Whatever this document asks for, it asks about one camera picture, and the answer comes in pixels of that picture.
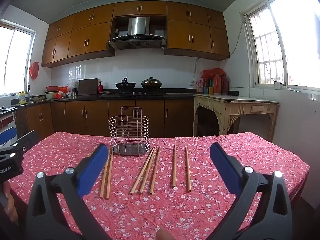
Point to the brown base cabinets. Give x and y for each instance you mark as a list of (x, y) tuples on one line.
[(97, 117)]

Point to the gas stove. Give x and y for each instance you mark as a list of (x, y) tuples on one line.
[(138, 93)]

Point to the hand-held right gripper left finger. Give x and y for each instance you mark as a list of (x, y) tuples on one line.
[(93, 169)]

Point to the green basin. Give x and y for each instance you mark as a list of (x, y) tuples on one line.
[(50, 95)]

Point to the small red bottle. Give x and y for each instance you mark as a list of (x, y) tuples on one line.
[(100, 88)]

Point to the red basin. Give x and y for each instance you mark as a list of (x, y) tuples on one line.
[(52, 88)]

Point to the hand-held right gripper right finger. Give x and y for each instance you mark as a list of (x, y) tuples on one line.
[(224, 169)]

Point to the red floral tablecloth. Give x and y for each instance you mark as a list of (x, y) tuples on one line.
[(155, 215)]

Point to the white mug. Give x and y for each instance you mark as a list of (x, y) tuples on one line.
[(277, 85)]

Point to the red bag on wall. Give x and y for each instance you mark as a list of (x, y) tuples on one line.
[(34, 70)]

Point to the brown wall cabinets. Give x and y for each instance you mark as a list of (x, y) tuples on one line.
[(80, 37)]

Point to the pink packet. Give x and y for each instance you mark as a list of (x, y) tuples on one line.
[(199, 87)]

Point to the person's left hand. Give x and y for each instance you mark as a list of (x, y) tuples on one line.
[(10, 206)]

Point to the person's right hand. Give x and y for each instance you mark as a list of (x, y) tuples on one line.
[(164, 234)]

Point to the yellow detergent bottle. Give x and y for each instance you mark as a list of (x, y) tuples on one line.
[(22, 98)]

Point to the large red plastic bag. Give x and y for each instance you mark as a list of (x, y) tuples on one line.
[(212, 72)]

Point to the white plastic bag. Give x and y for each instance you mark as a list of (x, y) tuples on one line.
[(73, 83)]

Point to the steel range hood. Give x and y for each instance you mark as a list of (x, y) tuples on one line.
[(138, 27)]

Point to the colourful box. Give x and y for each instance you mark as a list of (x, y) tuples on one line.
[(208, 90)]

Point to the black kitchen countertop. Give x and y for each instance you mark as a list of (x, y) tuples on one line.
[(75, 97)]

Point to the dark wooden cutting board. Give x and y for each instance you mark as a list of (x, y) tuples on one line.
[(88, 87)]

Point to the wooden chopstick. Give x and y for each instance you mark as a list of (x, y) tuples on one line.
[(154, 175), (140, 177), (103, 187), (109, 185), (174, 167), (146, 177), (187, 170)]

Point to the steel cup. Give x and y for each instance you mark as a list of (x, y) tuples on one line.
[(75, 91)]

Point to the metal faucet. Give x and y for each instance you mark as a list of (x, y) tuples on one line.
[(29, 92)]

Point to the tall red bottle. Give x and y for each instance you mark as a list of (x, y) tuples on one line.
[(217, 85), (225, 86)]

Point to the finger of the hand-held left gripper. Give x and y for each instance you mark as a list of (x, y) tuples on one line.
[(23, 141)]

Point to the small window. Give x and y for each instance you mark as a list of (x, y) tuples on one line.
[(15, 60)]

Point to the cream wooden side table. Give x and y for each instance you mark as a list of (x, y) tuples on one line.
[(235, 110)]

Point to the small plate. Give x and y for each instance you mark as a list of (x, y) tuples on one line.
[(105, 93)]

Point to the large window with bars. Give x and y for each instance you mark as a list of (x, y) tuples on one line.
[(265, 55)]

